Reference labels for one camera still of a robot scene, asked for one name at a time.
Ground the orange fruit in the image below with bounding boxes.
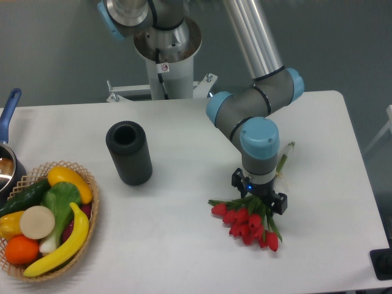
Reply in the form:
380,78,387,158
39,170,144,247
4,235,39,265

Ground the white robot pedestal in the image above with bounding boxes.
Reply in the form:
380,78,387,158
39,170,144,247
107,16,218,102

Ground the blue handled saucepan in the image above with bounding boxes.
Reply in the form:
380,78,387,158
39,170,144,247
1,88,26,207

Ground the black device at edge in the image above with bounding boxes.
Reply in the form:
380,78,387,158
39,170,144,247
369,248,391,281

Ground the red tulip bouquet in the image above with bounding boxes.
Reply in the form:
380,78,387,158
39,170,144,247
208,141,296,253

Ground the beige round disc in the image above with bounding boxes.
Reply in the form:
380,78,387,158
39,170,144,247
19,206,55,239

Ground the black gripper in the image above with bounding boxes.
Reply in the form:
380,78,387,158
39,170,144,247
231,168,288,216

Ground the green bok choy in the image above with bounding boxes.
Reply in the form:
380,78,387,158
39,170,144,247
39,181,81,255

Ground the white frame at right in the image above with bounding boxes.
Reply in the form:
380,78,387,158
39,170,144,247
364,105,392,154

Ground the yellow squash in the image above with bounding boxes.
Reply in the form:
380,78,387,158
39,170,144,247
47,166,93,205

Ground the green cucumber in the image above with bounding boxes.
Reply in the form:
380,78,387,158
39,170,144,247
1,178,51,217

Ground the dark grey ribbed vase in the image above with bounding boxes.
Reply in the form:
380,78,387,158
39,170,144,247
105,121,153,186

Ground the yellow banana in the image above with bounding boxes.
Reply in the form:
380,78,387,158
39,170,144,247
23,202,89,278

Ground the yellow bell pepper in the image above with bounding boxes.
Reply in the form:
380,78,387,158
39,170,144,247
1,211,24,240

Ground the woven wicker basket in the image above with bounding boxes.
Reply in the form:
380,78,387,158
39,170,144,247
1,160,99,282

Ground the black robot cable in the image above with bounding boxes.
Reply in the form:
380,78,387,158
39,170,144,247
154,48,170,100

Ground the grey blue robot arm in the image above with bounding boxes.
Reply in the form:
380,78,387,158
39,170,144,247
97,1,304,214

